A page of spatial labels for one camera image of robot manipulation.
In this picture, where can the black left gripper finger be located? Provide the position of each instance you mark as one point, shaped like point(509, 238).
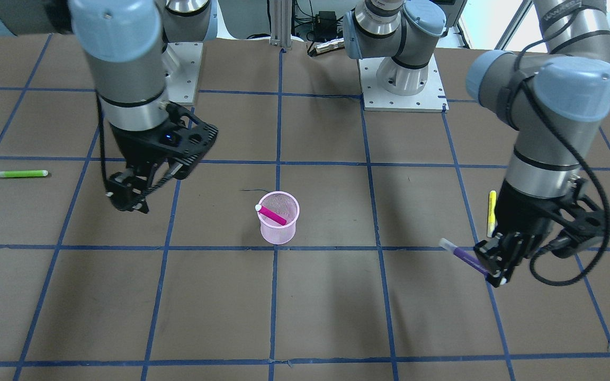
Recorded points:
point(497, 278)

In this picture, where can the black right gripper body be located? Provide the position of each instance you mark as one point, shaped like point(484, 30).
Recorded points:
point(131, 151)

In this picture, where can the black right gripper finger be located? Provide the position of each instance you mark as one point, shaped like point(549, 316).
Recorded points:
point(140, 206)

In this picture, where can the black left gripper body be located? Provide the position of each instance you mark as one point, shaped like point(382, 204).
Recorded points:
point(522, 208)

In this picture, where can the purple marker pen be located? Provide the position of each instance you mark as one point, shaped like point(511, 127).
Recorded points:
point(465, 256)

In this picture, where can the pink marker pen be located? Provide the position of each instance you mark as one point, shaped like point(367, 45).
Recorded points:
point(271, 215)

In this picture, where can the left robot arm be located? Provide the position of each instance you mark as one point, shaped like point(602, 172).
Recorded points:
point(556, 102)

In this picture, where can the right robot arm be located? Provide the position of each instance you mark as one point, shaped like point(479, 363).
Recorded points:
point(127, 45)

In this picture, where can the pink mesh cup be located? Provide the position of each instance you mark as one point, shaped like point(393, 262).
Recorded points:
point(278, 213)

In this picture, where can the yellow marker pen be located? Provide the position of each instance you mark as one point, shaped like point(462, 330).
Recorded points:
point(491, 216)

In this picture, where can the green marker pen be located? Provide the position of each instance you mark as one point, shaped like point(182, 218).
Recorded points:
point(24, 174)

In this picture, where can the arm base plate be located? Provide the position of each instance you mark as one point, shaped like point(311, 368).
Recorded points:
point(182, 62)
point(422, 91)

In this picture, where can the aluminium frame post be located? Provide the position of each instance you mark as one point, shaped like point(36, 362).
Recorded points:
point(280, 18)

